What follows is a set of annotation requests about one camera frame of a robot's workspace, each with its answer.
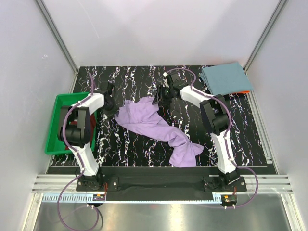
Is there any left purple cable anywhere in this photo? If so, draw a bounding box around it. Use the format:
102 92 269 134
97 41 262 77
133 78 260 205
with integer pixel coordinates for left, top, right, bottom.
56 73 102 231

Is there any dark red t shirt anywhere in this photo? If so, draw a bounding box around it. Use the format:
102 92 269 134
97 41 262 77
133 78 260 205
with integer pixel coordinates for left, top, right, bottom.
65 114 97 150

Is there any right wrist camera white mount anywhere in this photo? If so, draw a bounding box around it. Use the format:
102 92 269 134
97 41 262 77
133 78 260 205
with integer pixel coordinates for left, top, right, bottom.
163 72 170 88

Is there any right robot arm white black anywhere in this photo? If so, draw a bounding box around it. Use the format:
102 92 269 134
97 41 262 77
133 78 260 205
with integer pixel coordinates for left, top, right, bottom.
153 71 240 191

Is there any aluminium frame post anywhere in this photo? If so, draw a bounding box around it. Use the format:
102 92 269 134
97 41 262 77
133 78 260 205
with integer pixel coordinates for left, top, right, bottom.
33 0 79 75
243 0 289 73

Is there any left aluminium frame post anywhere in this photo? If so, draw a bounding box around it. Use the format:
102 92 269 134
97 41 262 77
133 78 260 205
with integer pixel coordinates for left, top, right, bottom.
33 0 79 75

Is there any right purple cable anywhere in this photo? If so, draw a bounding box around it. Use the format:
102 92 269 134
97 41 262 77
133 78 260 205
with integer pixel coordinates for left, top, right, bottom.
166 67 258 209

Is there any right aluminium frame post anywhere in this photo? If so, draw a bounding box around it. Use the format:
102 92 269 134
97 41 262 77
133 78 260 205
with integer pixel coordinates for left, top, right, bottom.
243 0 289 73

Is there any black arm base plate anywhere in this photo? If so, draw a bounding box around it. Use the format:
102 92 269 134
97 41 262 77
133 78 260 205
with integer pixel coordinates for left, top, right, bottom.
76 166 247 202

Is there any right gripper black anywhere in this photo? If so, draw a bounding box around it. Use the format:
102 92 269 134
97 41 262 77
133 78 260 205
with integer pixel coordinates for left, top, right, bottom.
152 85 173 107

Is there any purple t shirt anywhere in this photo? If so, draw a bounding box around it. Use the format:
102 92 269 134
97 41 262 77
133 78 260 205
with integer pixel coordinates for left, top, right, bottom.
115 97 204 168

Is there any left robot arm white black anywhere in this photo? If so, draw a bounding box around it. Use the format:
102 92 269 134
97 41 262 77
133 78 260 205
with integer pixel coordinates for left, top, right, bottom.
57 82 119 191

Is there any folded blue-grey t shirt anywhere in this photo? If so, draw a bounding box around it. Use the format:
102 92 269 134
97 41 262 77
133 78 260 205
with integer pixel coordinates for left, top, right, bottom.
200 62 253 95

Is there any white slotted cable duct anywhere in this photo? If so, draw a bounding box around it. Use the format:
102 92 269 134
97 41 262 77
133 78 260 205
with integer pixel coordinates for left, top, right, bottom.
42 192 222 204

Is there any purple cable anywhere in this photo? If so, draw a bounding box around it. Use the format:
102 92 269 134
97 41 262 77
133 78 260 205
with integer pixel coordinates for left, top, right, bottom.
56 73 102 231
166 67 258 209

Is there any green plastic bin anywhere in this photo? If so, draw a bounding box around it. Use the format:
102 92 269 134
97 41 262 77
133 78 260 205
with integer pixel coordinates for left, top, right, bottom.
45 92 97 155

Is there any folded orange t shirt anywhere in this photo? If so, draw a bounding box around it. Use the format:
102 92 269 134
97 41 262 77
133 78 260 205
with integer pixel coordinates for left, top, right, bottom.
234 90 250 94

